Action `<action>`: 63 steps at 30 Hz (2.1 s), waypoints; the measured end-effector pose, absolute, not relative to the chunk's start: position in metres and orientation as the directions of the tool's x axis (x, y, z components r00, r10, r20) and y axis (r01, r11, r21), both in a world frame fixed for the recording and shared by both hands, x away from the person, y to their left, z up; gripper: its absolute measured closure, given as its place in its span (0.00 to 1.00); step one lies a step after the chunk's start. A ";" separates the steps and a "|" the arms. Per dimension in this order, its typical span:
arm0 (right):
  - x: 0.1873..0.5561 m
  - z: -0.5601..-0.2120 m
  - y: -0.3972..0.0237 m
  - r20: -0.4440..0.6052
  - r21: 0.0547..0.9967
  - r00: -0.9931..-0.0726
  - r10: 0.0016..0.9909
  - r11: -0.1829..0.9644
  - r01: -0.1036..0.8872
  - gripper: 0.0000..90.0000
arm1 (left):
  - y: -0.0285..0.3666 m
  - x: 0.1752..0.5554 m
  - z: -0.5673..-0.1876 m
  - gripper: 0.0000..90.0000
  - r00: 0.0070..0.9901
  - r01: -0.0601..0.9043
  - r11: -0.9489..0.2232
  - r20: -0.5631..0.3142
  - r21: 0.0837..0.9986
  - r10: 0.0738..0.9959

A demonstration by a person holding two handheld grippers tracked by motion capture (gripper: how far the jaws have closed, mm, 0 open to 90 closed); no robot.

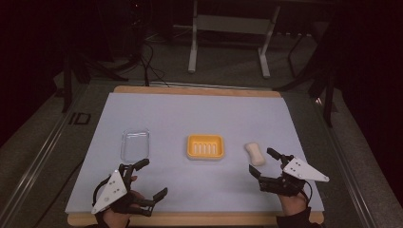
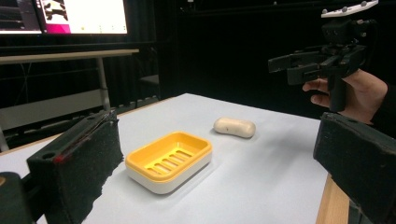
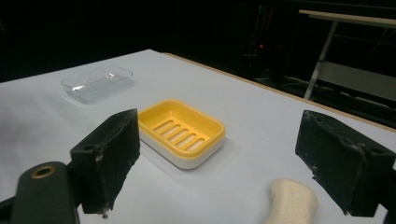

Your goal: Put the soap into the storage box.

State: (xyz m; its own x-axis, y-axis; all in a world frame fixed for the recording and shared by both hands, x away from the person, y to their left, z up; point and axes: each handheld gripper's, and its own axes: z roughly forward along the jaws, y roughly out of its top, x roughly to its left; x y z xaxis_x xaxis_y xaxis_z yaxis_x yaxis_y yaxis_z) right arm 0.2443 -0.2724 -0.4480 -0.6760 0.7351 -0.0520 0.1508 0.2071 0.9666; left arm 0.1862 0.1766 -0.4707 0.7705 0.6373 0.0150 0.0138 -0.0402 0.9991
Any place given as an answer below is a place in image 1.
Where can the person's left hand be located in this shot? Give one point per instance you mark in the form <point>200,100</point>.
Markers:
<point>115,219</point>

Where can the metal floor rail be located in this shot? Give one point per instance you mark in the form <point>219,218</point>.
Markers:
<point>348,158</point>
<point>38,158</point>

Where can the white metal table frame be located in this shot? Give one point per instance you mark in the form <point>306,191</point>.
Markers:
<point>233,24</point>

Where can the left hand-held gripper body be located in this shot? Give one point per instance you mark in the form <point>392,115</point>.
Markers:
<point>111,190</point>

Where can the cream soap bar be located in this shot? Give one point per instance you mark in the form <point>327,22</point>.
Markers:
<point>255,154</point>

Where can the black tripod stand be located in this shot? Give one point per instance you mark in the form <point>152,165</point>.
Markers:
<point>85,69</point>

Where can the clear plastic container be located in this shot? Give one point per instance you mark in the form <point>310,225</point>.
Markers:
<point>135,145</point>

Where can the person's right hand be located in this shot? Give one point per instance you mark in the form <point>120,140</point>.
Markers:
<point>293,204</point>

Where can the light blue table mat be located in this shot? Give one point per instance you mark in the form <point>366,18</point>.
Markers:
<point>196,114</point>

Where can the yellow soap dish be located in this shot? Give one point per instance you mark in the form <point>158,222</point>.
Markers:
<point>205,147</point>

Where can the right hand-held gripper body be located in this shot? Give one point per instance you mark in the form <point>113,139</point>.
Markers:
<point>301,171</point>

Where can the black metal stand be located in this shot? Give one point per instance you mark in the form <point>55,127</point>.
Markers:
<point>328,95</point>

